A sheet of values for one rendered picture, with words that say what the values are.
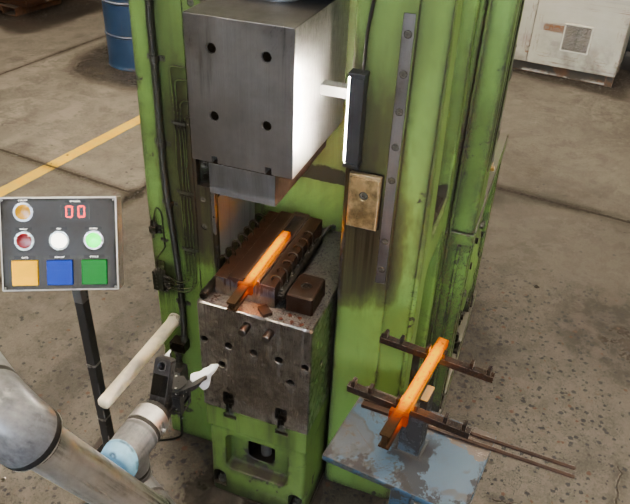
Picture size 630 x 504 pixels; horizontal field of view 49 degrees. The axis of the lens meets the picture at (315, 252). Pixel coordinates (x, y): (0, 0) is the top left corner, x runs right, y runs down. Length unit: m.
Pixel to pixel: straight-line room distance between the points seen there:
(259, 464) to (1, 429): 1.55
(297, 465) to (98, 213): 1.08
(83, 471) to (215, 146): 0.94
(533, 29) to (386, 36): 5.29
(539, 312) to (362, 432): 1.97
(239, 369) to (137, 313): 1.42
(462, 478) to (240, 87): 1.16
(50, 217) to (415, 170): 1.07
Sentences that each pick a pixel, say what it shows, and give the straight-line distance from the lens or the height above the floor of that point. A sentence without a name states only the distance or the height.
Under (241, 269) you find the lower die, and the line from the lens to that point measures 2.15.
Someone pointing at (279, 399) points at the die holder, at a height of 0.60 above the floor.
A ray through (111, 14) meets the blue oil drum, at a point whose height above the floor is 0.49.
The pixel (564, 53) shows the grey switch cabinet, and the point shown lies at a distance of 7.03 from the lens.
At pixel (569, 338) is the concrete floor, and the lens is 3.69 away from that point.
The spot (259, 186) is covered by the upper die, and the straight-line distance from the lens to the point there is 1.90.
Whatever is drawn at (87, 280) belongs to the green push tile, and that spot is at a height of 0.99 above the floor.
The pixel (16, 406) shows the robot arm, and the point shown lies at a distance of 1.23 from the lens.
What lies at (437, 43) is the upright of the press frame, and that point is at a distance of 1.76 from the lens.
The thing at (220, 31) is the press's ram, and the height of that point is 1.73.
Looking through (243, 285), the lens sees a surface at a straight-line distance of 2.05.
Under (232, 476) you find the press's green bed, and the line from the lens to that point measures 2.70.
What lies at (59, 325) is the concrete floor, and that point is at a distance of 3.62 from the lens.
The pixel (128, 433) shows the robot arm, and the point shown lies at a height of 1.02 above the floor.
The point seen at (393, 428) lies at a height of 1.03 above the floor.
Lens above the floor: 2.25
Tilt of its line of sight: 34 degrees down
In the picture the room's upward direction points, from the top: 3 degrees clockwise
